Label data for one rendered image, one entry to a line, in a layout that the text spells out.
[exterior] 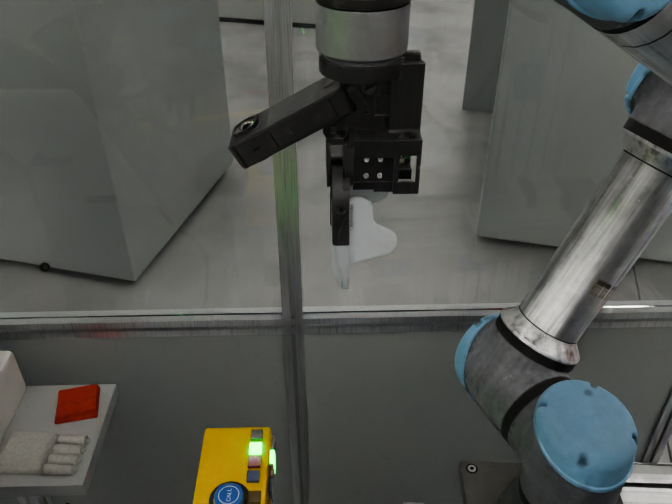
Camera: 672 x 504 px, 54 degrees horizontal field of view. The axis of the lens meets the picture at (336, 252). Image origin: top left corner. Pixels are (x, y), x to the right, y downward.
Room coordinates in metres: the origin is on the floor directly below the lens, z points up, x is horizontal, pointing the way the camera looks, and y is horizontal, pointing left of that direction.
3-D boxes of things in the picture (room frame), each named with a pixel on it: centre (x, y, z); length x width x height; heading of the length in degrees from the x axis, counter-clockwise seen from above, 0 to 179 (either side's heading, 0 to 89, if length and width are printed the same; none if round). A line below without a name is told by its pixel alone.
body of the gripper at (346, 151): (0.53, -0.03, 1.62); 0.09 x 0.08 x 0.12; 92
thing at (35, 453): (0.76, 0.53, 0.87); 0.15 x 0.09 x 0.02; 88
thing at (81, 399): (0.88, 0.51, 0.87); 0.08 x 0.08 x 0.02; 13
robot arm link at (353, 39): (0.54, -0.02, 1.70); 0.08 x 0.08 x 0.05
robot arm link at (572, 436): (0.51, -0.29, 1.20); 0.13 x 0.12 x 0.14; 23
